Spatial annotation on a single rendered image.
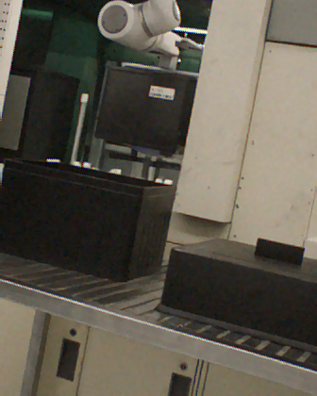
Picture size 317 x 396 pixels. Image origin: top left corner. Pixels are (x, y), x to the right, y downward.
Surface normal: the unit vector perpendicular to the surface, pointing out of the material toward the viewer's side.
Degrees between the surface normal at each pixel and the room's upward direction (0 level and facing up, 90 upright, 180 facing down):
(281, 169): 90
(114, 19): 90
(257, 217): 90
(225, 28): 90
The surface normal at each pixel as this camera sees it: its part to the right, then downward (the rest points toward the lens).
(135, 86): -0.38, -0.04
